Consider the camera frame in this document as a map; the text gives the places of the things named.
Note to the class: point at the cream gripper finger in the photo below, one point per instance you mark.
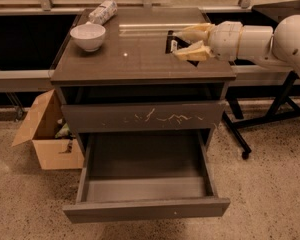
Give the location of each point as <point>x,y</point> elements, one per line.
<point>195,32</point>
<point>197,51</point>

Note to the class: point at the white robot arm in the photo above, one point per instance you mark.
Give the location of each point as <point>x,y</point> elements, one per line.
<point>268,47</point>

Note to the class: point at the black rxbar chocolate bar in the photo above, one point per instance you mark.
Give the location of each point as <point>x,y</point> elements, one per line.
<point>174,43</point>

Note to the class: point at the grey drawer cabinet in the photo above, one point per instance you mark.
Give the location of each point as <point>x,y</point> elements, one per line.
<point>132,66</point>

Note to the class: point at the green item in box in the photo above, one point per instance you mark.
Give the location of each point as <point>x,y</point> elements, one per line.
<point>64,131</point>

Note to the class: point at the open grey middle drawer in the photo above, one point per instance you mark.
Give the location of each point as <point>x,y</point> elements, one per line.
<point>145,176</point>

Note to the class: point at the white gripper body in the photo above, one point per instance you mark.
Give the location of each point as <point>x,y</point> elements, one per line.
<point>224,38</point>

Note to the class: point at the black rolling side table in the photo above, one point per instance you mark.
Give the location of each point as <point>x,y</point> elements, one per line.
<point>282,107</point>

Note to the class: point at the open cardboard box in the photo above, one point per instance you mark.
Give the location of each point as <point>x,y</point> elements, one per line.
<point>40,127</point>

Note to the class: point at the white ceramic bowl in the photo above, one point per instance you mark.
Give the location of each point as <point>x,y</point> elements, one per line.
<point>88,37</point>

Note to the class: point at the closed grey top drawer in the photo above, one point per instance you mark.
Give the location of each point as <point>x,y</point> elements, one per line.
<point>143,116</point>

